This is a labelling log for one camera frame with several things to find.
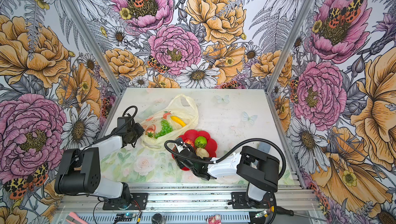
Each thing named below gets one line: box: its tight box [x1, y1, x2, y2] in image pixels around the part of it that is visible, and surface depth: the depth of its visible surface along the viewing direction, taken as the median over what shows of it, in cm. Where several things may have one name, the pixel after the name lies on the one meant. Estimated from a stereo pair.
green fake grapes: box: [154, 119, 174, 139], surface depth 98 cm
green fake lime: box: [194, 135, 208, 149], surface depth 90 cm
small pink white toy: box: [205, 214, 222, 224], surface depth 69 cm
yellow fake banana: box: [170, 115, 187, 127], surface depth 104 cm
